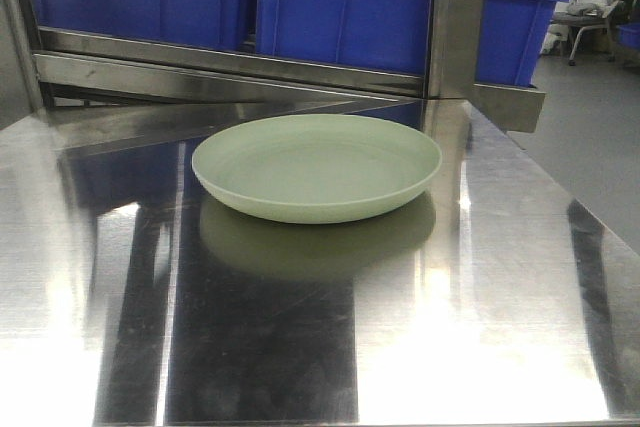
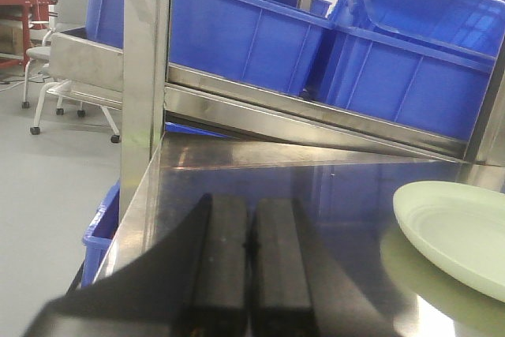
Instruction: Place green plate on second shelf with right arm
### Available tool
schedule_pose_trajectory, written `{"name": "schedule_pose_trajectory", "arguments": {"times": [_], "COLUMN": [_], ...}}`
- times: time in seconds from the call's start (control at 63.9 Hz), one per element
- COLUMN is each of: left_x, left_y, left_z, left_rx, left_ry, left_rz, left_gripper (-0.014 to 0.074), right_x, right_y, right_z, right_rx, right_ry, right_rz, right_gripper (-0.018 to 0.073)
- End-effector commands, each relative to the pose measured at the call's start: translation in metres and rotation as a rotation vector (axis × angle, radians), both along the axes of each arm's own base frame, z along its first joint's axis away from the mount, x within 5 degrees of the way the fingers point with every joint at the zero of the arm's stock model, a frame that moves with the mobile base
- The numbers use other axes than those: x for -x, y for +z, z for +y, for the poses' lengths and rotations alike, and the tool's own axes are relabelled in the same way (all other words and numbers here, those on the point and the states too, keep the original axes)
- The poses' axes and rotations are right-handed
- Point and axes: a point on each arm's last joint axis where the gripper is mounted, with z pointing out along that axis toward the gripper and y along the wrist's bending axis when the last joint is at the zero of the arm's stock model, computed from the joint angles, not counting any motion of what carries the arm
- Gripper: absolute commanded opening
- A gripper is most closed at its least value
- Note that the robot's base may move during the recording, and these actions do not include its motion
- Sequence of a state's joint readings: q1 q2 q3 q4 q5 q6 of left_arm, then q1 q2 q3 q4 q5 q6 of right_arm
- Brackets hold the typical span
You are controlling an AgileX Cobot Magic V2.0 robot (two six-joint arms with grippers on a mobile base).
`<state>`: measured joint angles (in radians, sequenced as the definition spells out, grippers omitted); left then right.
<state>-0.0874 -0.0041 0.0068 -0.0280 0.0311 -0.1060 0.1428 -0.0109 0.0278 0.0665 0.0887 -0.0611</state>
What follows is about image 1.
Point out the small blue bin background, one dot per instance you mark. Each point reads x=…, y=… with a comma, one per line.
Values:
x=629, y=35

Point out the white cloth on chair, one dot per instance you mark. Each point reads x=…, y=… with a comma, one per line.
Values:
x=587, y=7

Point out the green round plate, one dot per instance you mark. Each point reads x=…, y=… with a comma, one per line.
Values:
x=316, y=168

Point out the grey office chair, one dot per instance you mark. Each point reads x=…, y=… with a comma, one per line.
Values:
x=581, y=16

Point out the blue plastic bin right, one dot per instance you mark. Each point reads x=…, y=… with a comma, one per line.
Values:
x=391, y=35

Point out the stainless steel shelf rack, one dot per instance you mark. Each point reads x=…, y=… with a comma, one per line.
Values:
x=40, y=64

